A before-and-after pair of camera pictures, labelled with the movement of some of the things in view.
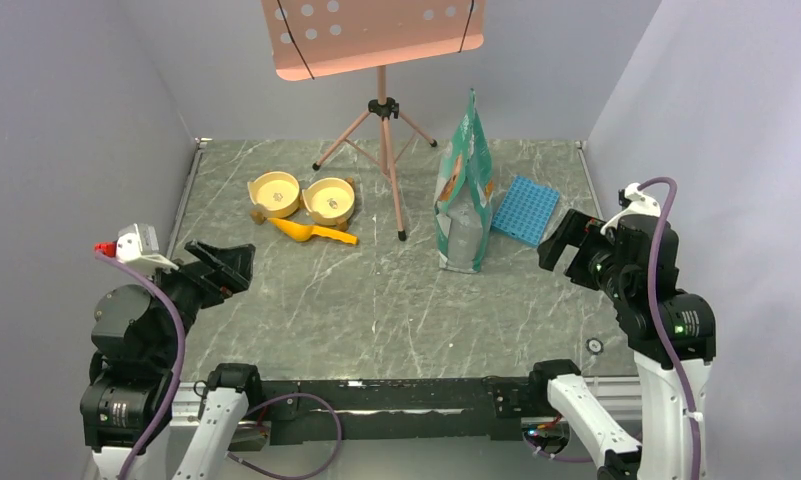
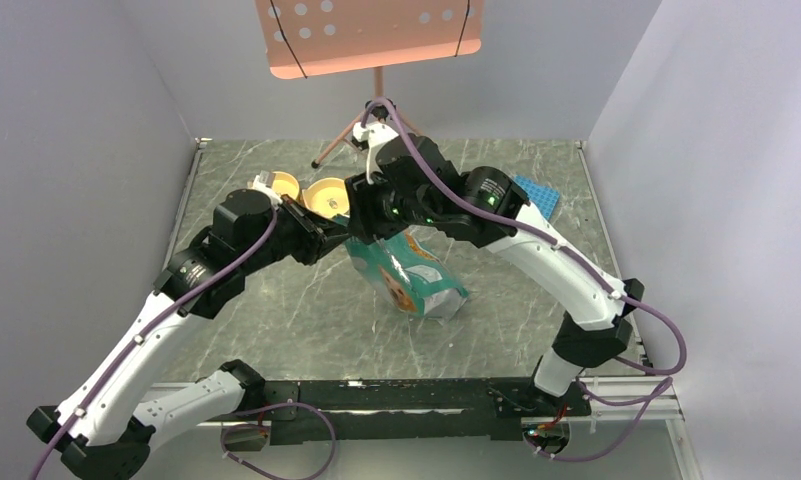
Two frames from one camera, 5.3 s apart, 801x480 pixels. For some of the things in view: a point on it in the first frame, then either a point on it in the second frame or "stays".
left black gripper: x=220 y=272 → x=319 y=235
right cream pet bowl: x=329 y=200 stays
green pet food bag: x=464 y=193 → x=405 y=270
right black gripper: x=579 y=229 → x=366 y=222
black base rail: x=399 y=411 stays
